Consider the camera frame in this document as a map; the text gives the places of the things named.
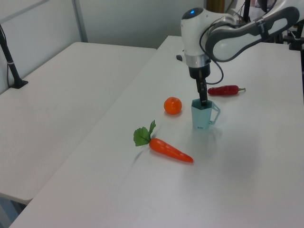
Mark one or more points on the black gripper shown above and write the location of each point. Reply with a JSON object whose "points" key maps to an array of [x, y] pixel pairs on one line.
{"points": [[199, 72]]}

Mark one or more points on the orange tangerine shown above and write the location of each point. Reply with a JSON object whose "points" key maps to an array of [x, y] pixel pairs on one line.
{"points": [[173, 105]]}

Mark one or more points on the light blue faceted mug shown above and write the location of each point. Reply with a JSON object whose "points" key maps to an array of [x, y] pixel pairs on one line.
{"points": [[200, 118]]}

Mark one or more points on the black pole with base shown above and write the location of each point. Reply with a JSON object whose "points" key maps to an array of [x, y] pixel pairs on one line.
{"points": [[10, 64]]}

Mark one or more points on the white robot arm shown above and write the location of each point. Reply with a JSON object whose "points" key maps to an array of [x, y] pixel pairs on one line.
{"points": [[237, 42]]}

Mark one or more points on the orange carrot with green leaves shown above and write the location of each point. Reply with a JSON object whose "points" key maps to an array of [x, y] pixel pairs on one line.
{"points": [[166, 148]]}

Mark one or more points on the black camera stand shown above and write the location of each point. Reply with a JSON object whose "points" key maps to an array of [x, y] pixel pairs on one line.
{"points": [[294, 39]]}

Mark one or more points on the dark red chili pepper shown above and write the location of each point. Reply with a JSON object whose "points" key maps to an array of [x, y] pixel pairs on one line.
{"points": [[224, 90]]}

